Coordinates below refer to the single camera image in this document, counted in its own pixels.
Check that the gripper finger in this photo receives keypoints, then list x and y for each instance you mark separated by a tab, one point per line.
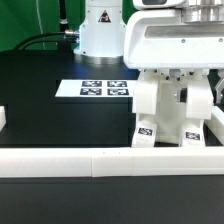
219	86

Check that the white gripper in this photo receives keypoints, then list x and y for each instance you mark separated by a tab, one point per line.
175	34

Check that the white chair back frame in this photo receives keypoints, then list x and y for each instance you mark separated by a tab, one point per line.
191	89

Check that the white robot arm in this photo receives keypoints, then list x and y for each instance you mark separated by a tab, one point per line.
102	34

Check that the white right fence piece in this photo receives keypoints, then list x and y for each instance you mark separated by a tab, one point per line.
216	123

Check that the white fence piece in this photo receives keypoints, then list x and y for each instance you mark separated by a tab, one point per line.
216	123
2	117

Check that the white left fence piece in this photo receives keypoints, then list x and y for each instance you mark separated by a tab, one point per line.
2	117

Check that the white marker base plate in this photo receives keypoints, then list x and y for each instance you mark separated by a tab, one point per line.
95	88

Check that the white front fence rail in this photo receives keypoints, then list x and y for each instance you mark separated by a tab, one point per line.
105	162

